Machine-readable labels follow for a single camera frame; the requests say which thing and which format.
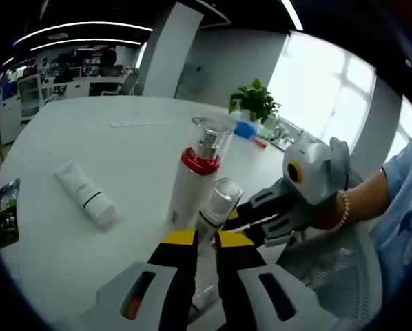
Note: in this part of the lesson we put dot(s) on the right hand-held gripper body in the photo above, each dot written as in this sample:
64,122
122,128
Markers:
316,172

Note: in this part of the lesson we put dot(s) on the green black foil packet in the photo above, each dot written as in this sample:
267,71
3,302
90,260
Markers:
6,213

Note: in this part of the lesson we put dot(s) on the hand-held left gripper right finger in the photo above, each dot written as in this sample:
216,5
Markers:
295,296

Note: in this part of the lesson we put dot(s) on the person's right hand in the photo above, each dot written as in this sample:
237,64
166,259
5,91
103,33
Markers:
328,215

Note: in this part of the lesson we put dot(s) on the metal tray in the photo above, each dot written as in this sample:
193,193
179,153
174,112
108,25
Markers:
283,145

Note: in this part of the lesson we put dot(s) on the blue plastic packet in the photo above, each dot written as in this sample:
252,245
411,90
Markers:
245,128

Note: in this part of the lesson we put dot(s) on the white skincare bottle red collar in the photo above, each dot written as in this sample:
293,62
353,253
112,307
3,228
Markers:
192,186

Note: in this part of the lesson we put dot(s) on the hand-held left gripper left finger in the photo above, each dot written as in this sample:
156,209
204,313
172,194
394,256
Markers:
123,293

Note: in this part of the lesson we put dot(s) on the white ceiling light strip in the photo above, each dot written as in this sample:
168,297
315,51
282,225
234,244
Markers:
293,15

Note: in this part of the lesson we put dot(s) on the person's left hand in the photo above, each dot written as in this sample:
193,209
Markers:
133,307

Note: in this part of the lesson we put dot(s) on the white skincare tube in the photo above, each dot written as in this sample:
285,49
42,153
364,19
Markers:
85,194

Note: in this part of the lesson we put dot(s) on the row of office desks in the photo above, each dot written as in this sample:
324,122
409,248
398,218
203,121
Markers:
89,81

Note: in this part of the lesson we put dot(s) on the small plain white skincare bottle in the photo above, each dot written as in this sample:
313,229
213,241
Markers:
219,207

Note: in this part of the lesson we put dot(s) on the person's light blue shirt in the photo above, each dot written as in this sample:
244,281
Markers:
406,207

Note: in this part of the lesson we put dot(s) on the small orange object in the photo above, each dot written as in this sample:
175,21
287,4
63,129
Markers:
259,142

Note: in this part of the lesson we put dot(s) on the potted green plant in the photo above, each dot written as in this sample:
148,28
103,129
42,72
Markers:
254,100

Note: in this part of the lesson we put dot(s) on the clear glass mug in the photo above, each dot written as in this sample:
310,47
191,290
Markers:
271,129

